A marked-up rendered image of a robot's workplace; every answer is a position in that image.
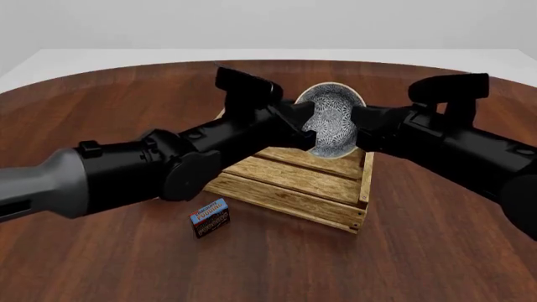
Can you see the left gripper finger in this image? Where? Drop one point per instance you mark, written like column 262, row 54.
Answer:
column 300, row 110
column 305, row 141

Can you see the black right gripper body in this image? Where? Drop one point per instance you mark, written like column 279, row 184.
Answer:
column 388, row 129

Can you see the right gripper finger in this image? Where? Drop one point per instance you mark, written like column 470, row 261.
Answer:
column 364, row 141
column 363, row 115

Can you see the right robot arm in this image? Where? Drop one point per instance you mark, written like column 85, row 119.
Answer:
column 474, row 151

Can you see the wooden slat tray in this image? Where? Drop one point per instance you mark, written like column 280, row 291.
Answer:
column 302, row 185

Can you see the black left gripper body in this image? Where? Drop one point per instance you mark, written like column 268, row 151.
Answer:
column 280, row 126

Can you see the blue patterned bowl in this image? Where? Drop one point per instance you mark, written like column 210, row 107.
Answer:
column 331, row 126

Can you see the chocolate pudding box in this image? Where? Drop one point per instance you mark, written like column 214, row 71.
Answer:
column 211, row 218

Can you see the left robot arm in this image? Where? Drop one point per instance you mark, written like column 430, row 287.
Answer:
column 126, row 170

